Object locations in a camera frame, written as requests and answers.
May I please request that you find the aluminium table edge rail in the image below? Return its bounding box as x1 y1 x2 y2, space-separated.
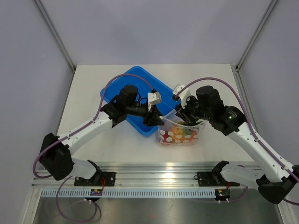
31 163 267 189

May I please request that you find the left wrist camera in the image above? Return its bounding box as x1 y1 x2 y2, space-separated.
148 89 162 112

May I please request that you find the aluminium frame post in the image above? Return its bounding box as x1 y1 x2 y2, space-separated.
33 0 76 74
235 0 279 72

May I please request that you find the blue plastic tray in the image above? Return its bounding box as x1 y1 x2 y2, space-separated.
100 66 177 137

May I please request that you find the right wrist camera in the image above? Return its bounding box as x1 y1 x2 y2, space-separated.
172 84 191 108

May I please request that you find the right aluminium frame post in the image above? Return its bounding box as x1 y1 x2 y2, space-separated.
235 0 279 72

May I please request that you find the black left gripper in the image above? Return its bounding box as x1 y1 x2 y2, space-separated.
126 102 164 126

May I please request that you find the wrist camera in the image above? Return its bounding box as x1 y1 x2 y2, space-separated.
148 89 162 112
172 84 191 108

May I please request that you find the left aluminium frame post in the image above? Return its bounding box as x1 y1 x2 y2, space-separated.
33 0 76 74

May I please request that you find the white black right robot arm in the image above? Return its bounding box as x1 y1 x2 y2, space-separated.
172 85 299 204

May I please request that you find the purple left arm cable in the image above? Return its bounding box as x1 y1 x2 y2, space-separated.
32 73 157 221

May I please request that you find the white slotted cable duct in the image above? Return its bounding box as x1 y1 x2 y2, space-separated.
41 188 216 198

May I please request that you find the dark red toy pomegranate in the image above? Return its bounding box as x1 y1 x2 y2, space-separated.
159 133 173 144

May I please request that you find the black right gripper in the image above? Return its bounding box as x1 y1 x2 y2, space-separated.
175 95 212 124

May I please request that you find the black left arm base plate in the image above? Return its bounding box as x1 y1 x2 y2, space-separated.
74 171 116 187

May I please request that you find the orange toy pineapple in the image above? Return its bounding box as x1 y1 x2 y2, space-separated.
167 121 204 144

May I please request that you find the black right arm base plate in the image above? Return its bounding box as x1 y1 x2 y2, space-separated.
193 171 240 187

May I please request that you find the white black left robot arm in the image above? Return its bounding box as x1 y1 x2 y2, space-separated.
38 85 164 186

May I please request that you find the clear zip top bag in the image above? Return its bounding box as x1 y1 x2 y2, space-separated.
157 110 206 145

